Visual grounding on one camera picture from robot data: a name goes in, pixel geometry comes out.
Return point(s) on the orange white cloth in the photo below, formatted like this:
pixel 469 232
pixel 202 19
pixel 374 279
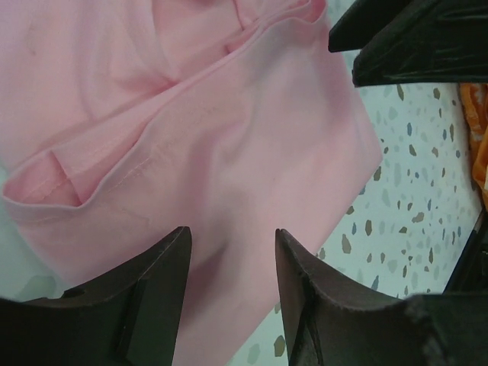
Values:
pixel 474 101

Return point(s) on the pink t shirt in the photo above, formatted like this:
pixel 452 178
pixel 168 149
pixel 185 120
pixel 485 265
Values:
pixel 121 120

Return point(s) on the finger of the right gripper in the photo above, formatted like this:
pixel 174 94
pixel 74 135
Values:
pixel 364 20
pixel 426 44

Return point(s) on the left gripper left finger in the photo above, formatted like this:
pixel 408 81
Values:
pixel 127 316

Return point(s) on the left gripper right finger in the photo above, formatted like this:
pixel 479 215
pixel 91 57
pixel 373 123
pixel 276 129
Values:
pixel 330 319

